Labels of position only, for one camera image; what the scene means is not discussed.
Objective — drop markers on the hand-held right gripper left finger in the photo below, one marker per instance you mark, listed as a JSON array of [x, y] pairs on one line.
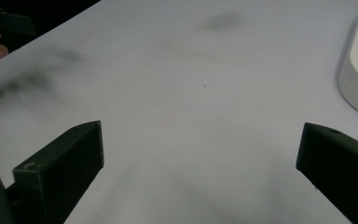
[[59, 168]]

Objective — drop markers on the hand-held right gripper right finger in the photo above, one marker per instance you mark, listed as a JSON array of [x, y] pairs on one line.
[[341, 165]]

